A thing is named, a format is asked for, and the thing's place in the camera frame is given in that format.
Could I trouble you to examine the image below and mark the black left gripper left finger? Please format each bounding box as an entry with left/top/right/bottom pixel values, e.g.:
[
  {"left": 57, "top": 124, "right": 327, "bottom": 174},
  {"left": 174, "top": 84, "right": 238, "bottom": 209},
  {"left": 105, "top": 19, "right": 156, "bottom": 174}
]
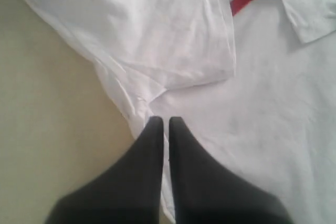
[{"left": 46, "top": 116, "right": 164, "bottom": 223}]

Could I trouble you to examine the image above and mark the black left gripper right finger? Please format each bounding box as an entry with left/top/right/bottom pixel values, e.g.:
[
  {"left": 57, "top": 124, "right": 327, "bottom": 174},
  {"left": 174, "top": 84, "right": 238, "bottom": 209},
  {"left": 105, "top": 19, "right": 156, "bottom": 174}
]
[{"left": 169, "top": 117, "right": 291, "bottom": 223}]

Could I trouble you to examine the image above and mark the white t-shirt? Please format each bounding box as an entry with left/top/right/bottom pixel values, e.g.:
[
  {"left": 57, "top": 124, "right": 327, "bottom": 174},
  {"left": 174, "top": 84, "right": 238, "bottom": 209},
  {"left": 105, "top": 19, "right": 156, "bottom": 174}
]
[{"left": 25, "top": 0, "right": 335, "bottom": 223}]

